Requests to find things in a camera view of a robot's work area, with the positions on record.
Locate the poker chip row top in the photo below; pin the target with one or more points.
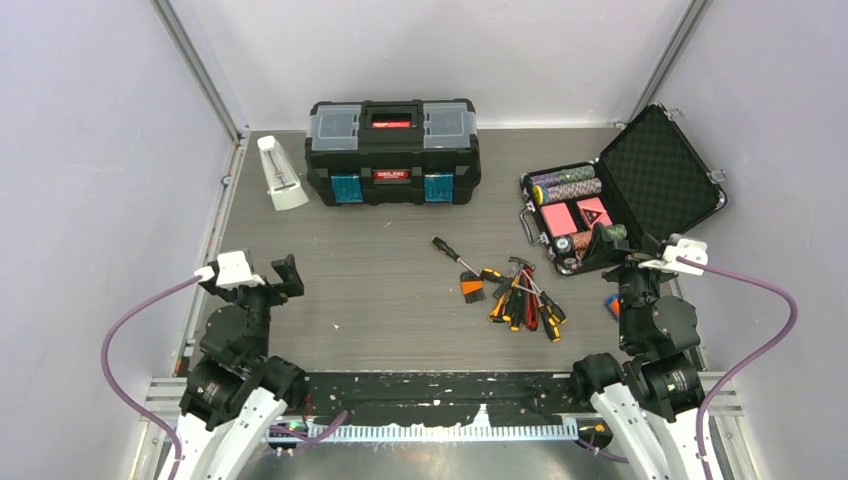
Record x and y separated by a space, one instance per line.
563 176

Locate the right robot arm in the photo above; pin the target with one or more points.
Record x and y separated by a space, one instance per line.
652 401

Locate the red card deck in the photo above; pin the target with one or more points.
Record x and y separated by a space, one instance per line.
593 212

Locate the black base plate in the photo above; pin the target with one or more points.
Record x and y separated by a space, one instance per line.
439 399

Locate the pink card deck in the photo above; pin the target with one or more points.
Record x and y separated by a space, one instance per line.
558 219

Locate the yellow black screwdriver right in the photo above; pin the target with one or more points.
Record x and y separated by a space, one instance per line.
550 313

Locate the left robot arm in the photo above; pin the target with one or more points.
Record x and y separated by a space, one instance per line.
237 389

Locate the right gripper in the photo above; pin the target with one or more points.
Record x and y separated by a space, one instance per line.
603 247

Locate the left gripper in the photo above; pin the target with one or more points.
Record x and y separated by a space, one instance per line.
290 284

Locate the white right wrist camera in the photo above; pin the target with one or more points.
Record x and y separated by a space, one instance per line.
680 255

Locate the red black pliers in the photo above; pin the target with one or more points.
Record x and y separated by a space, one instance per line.
529 321

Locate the white metronome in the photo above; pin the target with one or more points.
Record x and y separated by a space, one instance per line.
284 185

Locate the blue orange small object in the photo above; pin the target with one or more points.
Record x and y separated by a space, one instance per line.
613 306

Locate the black plastic toolbox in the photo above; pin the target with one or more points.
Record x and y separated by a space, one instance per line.
377 152

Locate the orange black bit holder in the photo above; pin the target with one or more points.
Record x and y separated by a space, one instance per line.
472 287

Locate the black aluminium poker chip case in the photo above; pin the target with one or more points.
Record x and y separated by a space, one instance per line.
654 183

